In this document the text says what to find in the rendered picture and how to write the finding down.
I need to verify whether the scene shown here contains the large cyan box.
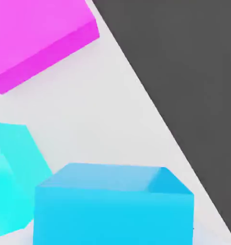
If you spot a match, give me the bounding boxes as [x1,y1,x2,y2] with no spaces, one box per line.
[0,122,53,239]

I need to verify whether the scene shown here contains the large magenta box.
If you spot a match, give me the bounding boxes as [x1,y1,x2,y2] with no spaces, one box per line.
[0,0,100,95]

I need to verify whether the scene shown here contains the small blue cube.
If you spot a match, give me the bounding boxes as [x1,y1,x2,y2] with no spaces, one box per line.
[33,162,195,245]

